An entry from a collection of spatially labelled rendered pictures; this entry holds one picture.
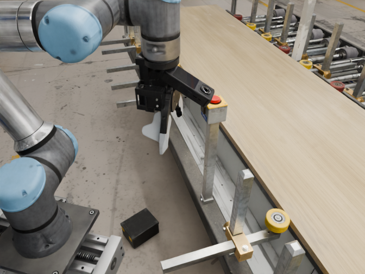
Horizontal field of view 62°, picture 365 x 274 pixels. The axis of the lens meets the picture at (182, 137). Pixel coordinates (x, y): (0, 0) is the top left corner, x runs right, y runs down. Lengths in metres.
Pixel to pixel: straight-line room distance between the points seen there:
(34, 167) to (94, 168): 1.83
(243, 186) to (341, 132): 0.78
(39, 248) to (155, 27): 0.61
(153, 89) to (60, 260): 0.51
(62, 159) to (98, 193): 1.57
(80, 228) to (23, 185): 0.24
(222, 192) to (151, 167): 1.10
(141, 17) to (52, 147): 0.44
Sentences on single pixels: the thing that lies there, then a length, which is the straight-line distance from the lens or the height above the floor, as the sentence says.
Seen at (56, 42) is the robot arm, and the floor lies 1.61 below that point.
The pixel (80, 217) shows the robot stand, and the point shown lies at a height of 1.04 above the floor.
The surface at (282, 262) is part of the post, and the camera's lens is 0.85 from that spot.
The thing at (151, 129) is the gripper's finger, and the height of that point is 1.37.
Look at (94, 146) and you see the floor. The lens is 2.82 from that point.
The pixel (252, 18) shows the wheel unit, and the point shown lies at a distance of 2.98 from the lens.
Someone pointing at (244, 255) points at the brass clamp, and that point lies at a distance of 1.11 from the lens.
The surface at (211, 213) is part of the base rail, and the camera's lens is 1.35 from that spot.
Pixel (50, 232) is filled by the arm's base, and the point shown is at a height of 1.10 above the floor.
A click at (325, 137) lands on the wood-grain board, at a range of 1.53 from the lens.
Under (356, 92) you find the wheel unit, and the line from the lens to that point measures 2.07.
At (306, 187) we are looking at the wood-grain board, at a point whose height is 0.90.
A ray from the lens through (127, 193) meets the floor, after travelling 2.36.
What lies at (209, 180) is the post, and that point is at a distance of 1.27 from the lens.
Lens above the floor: 1.77
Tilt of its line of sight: 39 degrees down
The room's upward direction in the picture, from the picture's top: straight up
